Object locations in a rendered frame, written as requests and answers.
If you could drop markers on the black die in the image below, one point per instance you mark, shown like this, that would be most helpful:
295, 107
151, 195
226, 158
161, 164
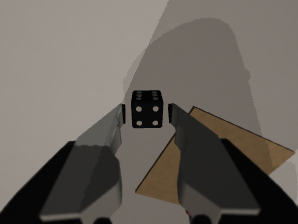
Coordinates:
147, 109

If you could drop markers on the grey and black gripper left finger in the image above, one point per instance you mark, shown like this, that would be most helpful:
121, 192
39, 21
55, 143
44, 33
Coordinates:
80, 183

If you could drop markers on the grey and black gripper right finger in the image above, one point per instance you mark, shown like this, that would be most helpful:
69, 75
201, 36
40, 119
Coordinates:
216, 179

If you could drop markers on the tan flat mat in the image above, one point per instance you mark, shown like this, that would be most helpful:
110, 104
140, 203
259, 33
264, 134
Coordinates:
161, 180

